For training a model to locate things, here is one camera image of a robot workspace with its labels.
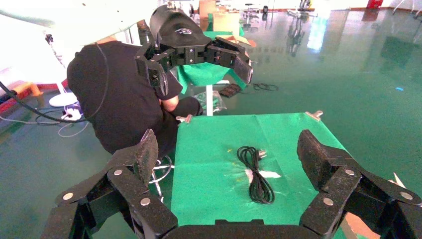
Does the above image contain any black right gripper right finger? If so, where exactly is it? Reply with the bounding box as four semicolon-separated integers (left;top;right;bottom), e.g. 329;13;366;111
297;129;422;239

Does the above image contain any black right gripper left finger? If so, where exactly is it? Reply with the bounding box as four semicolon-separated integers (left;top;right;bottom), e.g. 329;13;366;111
41;128;179;239

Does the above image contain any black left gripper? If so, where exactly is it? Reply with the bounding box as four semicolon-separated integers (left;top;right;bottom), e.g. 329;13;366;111
134;4;254;97

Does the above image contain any black power cord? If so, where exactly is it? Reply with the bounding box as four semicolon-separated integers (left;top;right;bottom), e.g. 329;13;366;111
236;146;276;205

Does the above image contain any open flat cardboard box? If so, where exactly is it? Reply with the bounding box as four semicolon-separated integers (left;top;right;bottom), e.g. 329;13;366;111
225;34;257;48

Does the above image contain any tall brown cardboard box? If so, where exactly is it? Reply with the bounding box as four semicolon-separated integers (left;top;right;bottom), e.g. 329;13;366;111
198;0;218;32

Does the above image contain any pale cardboard box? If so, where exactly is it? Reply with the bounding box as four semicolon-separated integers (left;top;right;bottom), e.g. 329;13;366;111
212;11;241;36

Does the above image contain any chrome stool base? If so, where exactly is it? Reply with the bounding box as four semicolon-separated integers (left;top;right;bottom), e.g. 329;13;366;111
148;155;174;202

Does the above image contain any clear plastic bag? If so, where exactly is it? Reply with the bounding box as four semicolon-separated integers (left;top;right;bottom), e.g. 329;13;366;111
194;91;227;114

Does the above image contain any black ribbed floor object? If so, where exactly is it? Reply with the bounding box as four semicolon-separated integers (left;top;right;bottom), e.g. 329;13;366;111
219;83;244;98

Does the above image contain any large green table cloth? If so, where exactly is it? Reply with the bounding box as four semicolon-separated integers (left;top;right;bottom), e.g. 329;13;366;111
170;113;350;239

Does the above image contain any crouching person in black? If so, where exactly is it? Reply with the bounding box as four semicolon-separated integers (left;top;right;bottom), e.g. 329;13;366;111
66;36;204;159

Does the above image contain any white power strip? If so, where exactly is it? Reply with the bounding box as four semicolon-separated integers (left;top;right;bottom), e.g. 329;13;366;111
61;107;83;121

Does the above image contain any white standing fan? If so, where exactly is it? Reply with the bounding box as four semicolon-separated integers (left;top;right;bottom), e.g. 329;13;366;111
43;31;79;108

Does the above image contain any orange wooden stool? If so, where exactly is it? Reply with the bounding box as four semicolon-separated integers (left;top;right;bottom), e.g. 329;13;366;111
13;82;44;98

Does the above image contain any thin black floor cable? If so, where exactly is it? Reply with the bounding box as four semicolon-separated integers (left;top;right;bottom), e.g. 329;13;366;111
252;82;280;92

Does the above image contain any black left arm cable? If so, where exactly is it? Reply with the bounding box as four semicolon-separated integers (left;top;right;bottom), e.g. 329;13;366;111
0;42;110;124

